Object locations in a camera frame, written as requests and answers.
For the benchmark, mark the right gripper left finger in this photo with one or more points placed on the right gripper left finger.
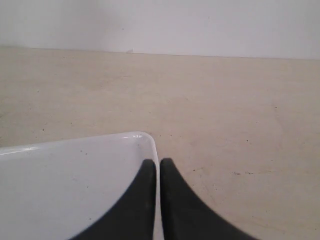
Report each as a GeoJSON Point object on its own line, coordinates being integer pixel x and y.
{"type": "Point", "coordinates": [132, 217]}

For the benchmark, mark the white rectangular plastic tray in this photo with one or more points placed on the white rectangular plastic tray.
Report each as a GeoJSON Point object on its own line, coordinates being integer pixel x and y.
{"type": "Point", "coordinates": [55, 190]}

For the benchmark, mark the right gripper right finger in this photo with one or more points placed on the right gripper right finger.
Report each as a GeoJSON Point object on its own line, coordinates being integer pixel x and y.
{"type": "Point", "coordinates": [185, 216]}

